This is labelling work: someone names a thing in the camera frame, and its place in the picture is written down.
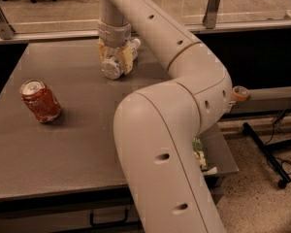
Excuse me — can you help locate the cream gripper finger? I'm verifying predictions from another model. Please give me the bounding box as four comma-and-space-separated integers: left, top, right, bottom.
117, 42, 133, 75
98, 39, 106, 62

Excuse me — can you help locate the clear plastic water bottle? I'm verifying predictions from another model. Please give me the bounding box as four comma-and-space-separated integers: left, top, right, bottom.
101, 38, 141, 80

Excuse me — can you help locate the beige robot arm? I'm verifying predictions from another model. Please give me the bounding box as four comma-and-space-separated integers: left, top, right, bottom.
101, 0, 232, 233

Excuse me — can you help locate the red coke can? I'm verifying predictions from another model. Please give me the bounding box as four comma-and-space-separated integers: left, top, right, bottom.
19, 80, 61, 123

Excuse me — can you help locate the orange tape roll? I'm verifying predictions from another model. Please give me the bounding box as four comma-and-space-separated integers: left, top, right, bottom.
232, 85, 249, 102

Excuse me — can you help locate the green jalapeno chips bag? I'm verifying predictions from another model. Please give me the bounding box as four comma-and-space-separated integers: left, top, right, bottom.
192, 138, 217, 176

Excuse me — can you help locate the black stand leg with caster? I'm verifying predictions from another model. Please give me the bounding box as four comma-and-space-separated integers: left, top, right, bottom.
242, 122, 291, 189

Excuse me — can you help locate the right metal rail bracket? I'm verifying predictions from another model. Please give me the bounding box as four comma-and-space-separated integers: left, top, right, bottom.
203, 0, 221, 29

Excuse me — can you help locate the metal rail bracket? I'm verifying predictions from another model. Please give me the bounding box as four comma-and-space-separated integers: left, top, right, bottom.
203, 0, 221, 29
0, 7, 16, 40

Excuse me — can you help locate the left metal rail bracket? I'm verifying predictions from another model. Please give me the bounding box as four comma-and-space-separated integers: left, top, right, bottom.
0, 7, 16, 40

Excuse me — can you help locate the black drawer handle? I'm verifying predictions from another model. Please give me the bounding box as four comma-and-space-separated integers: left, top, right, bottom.
89, 209, 128, 229

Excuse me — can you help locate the black cable on floor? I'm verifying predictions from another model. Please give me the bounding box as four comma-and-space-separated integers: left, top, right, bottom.
264, 84, 291, 177

